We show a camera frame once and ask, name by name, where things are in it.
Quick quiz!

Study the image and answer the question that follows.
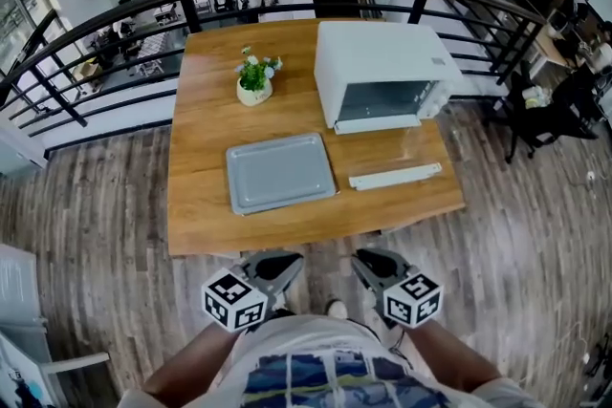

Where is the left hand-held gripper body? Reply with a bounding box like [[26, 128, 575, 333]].
[[201, 263, 288, 333]]

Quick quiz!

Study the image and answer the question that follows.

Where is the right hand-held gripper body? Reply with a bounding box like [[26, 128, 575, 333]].
[[372, 269, 445, 330]]

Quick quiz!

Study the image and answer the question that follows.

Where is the grey baking tray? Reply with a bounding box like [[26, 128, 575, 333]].
[[225, 132, 339, 216]]

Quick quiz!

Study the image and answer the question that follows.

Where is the person's right forearm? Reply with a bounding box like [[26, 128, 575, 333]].
[[405, 318, 503, 393]]

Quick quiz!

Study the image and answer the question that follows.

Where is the person's left forearm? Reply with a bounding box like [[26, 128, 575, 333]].
[[142, 324, 240, 408]]

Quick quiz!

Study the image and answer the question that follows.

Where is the white toaster oven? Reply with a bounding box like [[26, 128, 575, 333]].
[[313, 20, 464, 192]]

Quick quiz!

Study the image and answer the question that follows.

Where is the person's cream right shoe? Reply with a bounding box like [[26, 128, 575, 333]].
[[324, 299, 349, 319]]

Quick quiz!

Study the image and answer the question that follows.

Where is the person's white printed shirt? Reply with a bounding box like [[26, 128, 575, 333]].
[[119, 314, 546, 408]]

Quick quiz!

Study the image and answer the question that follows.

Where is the white pot with green plant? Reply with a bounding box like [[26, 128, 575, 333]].
[[233, 46, 284, 107]]

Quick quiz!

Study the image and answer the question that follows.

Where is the black office chair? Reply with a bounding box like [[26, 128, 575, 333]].
[[482, 59, 601, 164]]

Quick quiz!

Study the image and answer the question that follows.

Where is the white cabinet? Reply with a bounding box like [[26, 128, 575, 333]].
[[0, 243, 49, 340]]

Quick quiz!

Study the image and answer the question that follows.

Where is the pale yellow white bundle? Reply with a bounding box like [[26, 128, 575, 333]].
[[523, 85, 552, 110]]

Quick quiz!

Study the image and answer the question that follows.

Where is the black metal railing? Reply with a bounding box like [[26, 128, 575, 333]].
[[0, 0, 546, 154]]

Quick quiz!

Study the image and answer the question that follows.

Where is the brown cardboard box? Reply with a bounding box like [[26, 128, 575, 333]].
[[71, 60, 104, 83]]

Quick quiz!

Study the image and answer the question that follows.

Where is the large glass window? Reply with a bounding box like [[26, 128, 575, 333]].
[[0, 0, 73, 77]]

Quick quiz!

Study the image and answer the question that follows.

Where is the white desk frame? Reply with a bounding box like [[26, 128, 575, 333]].
[[0, 329, 111, 408]]

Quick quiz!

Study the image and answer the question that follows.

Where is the wooden desk with white frame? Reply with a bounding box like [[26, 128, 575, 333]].
[[528, 21, 582, 69]]

